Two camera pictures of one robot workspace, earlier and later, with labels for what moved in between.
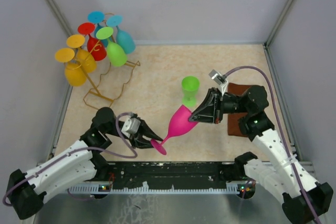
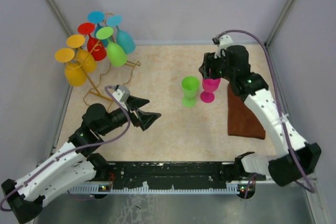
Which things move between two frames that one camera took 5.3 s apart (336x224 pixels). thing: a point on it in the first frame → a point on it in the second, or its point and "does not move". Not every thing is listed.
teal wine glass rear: x=96 y=17 does not move
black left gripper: x=138 y=140 → x=144 y=119
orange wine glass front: x=75 y=73 does not move
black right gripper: x=211 y=109 → x=208 y=64
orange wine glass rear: x=83 y=57 does not move
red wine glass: x=95 y=46 does not move
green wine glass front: x=190 y=85 does not move
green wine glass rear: x=116 y=52 does not move
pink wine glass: x=180 y=124 → x=209 y=86
